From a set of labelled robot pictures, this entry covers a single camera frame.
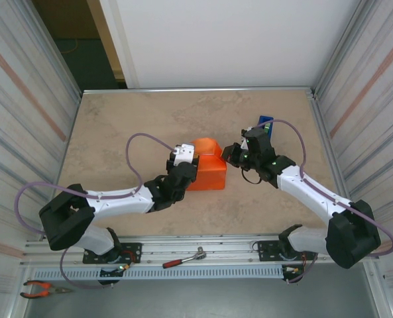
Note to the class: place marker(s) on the orange cloth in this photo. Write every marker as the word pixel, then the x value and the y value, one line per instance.
pixel 212 179

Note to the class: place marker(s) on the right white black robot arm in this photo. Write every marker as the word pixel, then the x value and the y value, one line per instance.
pixel 309 189

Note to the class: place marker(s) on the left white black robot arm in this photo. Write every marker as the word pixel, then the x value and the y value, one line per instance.
pixel 123 202

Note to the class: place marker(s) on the green tape roll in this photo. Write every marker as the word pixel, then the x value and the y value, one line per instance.
pixel 267 130

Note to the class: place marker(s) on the blue tape dispenser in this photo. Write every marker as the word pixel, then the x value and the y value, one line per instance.
pixel 264 118

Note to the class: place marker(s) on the aluminium table edge profile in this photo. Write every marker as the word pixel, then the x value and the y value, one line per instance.
pixel 199 90

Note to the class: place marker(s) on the yellow power connector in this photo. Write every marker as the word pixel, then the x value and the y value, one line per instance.
pixel 126 266
pixel 295 270

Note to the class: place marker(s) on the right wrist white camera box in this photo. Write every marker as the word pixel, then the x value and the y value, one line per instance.
pixel 247 130

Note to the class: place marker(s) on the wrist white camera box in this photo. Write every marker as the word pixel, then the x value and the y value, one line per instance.
pixel 247 130
pixel 184 154

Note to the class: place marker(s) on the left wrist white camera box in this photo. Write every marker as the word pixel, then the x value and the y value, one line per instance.
pixel 184 154

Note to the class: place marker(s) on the aluminium side frame profile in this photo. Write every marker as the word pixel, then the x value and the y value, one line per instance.
pixel 332 132

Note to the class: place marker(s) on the long aluminium mounting rail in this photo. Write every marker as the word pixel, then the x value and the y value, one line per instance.
pixel 216 243

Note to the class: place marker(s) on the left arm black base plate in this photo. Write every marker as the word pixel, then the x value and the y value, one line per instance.
pixel 133 248

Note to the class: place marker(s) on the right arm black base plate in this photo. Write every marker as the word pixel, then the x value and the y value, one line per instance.
pixel 265 246

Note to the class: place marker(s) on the beige door frame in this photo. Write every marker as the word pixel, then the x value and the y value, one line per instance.
pixel 108 39

